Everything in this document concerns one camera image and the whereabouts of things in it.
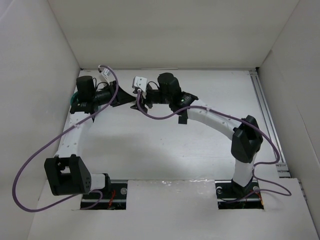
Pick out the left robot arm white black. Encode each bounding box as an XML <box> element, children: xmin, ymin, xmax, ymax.
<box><xmin>44</xmin><ymin>75</ymin><xmax>135</xmax><ymax>196</ymax></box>

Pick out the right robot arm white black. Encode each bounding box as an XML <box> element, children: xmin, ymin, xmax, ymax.
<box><xmin>132</xmin><ymin>72</ymin><xmax>263</xmax><ymax>196</ymax></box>

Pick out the teal round divided container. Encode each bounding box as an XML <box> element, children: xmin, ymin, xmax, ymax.
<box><xmin>70</xmin><ymin>92</ymin><xmax>78</xmax><ymax>105</ymax></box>

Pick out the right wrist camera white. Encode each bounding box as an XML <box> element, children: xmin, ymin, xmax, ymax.
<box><xmin>132</xmin><ymin>76</ymin><xmax>148</xmax><ymax>92</ymax></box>

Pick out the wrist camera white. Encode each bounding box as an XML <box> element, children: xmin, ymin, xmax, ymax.
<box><xmin>100</xmin><ymin>68</ymin><xmax>111</xmax><ymax>82</ymax></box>
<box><xmin>132</xmin><ymin>76</ymin><xmax>148</xmax><ymax>92</ymax></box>

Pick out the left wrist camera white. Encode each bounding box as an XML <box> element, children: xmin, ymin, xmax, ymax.
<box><xmin>100</xmin><ymin>68</ymin><xmax>111</xmax><ymax>82</ymax></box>

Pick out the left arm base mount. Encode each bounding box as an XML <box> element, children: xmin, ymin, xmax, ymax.
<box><xmin>80</xmin><ymin>180</ymin><xmax>128</xmax><ymax>211</ymax></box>

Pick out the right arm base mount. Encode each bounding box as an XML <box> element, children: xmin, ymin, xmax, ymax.
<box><xmin>215</xmin><ymin>180</ymin><xmax>264</xmax><ymax>210</ymax></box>

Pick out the aluminium rail right side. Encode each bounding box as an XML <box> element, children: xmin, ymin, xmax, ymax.
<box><xmin>248</xmin><ymin>68</ymin><xmax>292</xmax><ymax>178</ymax></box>

